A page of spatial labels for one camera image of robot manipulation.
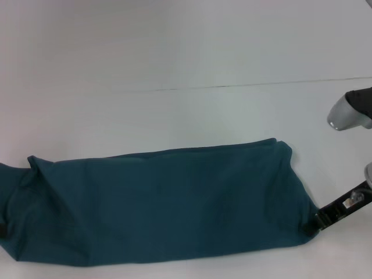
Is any right gripper cable with plug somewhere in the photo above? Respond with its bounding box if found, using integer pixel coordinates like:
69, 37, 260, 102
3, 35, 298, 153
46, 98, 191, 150
342, 196, 364, 209

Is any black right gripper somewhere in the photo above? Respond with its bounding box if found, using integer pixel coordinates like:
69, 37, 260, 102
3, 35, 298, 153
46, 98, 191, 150
301, 179, 372, 235

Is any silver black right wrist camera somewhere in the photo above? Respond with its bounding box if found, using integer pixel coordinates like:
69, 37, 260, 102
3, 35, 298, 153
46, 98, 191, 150
326, 86, 372, 133

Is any teal blue shirt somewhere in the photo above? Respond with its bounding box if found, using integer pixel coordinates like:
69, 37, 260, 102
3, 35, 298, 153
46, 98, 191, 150
0, 138, 320, 262

